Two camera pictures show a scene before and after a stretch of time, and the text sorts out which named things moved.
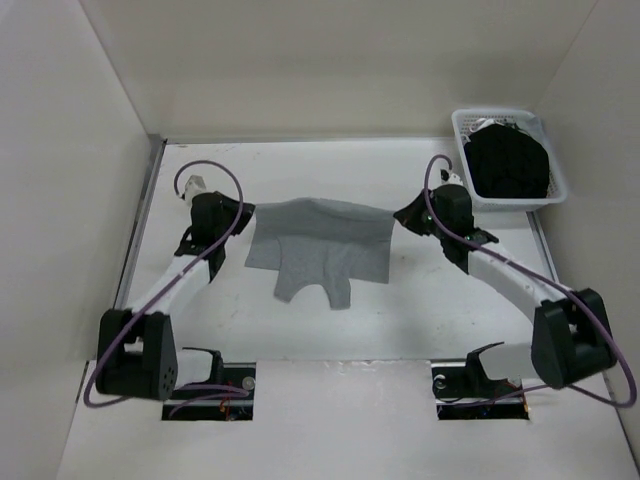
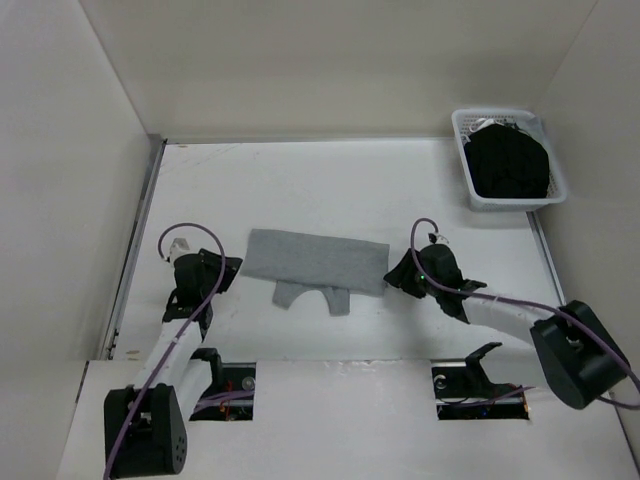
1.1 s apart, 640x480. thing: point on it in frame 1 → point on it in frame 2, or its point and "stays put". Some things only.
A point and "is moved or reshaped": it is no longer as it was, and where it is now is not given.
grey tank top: x=310 y=242 is moved or reshaped
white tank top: x=482 y=123 stays put
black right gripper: x=408 y=217 → x=401 y=275
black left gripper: x=244 y=216 → x=232 y=267
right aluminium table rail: x=544 y=245 stays put
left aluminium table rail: x=154 y=153 stays put
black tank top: x=506 y=163 stays put
